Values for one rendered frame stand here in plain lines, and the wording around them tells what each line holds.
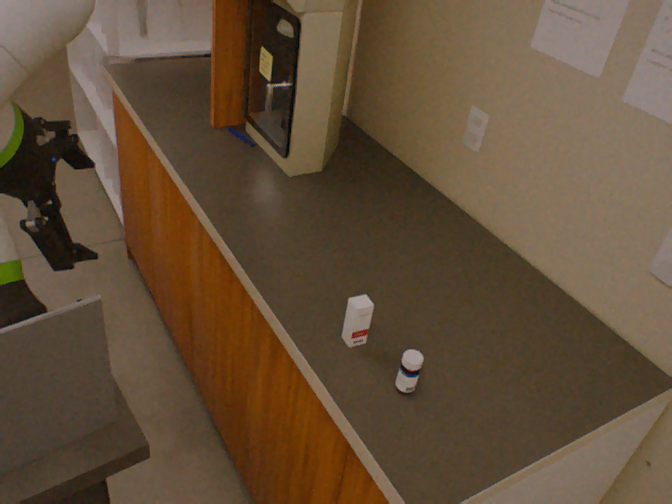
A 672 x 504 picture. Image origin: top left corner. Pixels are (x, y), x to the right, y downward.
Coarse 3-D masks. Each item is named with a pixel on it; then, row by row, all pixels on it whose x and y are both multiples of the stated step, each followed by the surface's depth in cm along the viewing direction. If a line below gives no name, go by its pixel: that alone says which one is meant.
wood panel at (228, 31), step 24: (216, 0) 172; (240, 0) 176; (216, 24) 176; (240, 24) 180; (216, 48) 180; (240, 48) 184; (216, 72) 185; (240, 72) 189; (216, 96) 189; (240, 96) 194; (216, 120) 194; (240, 120) 199
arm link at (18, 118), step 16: (0, 48) 48; (0, 64) 48; (16, 64) 50; (0, 80) 49; (16, 80) 51; (0, 96) 50; (0, 112) 53; (16, 112) 57; (0, 128) 54; (16, 128) 56; (0, 144) 55; (16, 144) 57; (0, 160) 56
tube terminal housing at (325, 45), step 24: (312, 0) 147; (336, 0) 150; (312, 24) 151; (336, 24) 154; (312, 48) 154; (336, 48) 158; (312, 72) 159; (336, 72) 165; (312, 96) 163; (336, 96) 173; (312, 120) 168; (336, 120) 183; (264, 144) 185; (312, 144) 172; (336, 144) 193; (288, 168) 174; (312, 168) 178
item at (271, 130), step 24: (264, 0) 162; (264, 24) 165; (288, 24) 153; (264, 48) 168; (288, 48) 156; (288, 72) 159; (264, 96) 175; (288, 96) 162; (264, 120) 179; (288, 120) 165; (288, 144) 169
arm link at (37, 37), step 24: (0, 0) 47; (24, 0) 47; (48, 0) 48; (72, 0) 50; (0, 24) 47; (24, 24) 48; (48, 24) 49; (72, 24) 51; (24, 48) 49; (48, 48) 51
